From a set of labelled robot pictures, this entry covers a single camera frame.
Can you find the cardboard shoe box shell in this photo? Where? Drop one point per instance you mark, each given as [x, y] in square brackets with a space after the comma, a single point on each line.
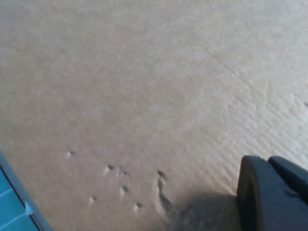
[144, 96]

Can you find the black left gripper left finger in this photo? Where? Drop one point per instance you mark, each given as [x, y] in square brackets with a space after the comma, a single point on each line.
[262, 199]

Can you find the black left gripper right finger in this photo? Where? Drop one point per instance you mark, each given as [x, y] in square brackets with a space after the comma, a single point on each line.
[293, 175]

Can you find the teal blue surface edge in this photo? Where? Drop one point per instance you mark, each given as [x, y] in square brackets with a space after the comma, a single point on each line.
[9, 207]

